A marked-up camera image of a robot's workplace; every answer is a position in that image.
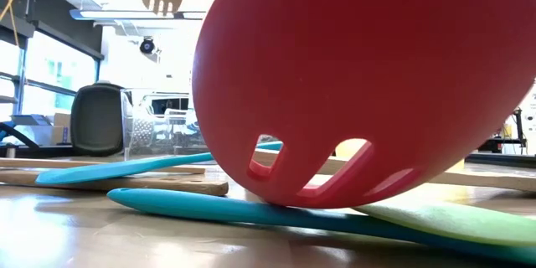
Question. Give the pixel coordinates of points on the cardboard box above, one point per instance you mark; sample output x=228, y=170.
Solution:
x=60, y=127

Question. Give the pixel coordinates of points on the teal silicone spoon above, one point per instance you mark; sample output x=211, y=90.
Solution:
x=209, y=207

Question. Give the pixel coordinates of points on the black ceiling camera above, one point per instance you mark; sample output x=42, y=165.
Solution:
x=147, y=45

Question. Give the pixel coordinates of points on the metal box grater teal trim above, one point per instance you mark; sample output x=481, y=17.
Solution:
x=141, y=134

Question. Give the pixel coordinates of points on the thin blue silicone spatula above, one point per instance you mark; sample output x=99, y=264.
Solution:
x=125, y=168

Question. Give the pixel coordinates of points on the red slotted spoon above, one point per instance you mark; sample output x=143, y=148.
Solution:
x=356, y=71

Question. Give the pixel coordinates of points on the LED light bar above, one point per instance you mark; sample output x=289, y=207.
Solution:
x=125, y=14

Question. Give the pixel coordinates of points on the green silicone spatula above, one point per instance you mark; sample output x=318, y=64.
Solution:
x=460, y=222

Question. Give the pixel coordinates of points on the wooden slotted spatula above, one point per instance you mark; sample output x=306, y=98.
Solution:
x=502, y=180

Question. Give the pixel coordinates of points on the clear plastic bin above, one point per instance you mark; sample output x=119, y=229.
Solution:
x=167, y=113

